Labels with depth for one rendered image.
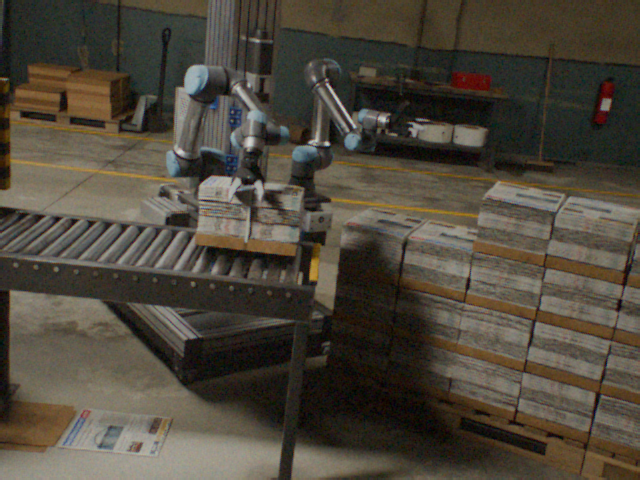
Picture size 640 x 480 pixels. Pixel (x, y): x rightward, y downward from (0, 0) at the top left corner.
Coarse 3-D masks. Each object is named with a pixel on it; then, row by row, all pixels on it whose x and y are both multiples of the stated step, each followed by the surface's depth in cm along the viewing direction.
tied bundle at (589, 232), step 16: (576, 208) 318; (592, 208) 321; (608, 208) 324; (624, 208) 327; (560, 224) 308; (576, 224) 305; (592, 224) 303; (608, 224) 301; (624, 224) 301; (560, 240) 310; (576, 240) 307; (592, 240) 305; (608, 240) 302; (624, 240) 300; (560, 256) 310; (576, 256) 308; (592, 256) 306; (608, 256) 303; (624, 256) 300
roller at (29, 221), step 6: (30, 216) 311; (36, 216) 313; (18, 222) 302; (24, 222) 303; (30, 222) 307; (36, 222) 312; (12, 228) 295; (18, 228) 297; (24, 228) 301; (0, 234) 287; (6, 234) 288; (12, 234) 291; (18, 234) 295; (0, 240) 282; (6, 240) 285; (12, 240) 290; (0, 246) 280
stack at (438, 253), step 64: (384, 256) 339; (448, 256) 328; (384, 320) 347; (448, 320) 334; (512, 320) 323; (384, 384) 378; (448, 384) 342; (512, 384) 330; (512, 448) 337; (576, 448) 326
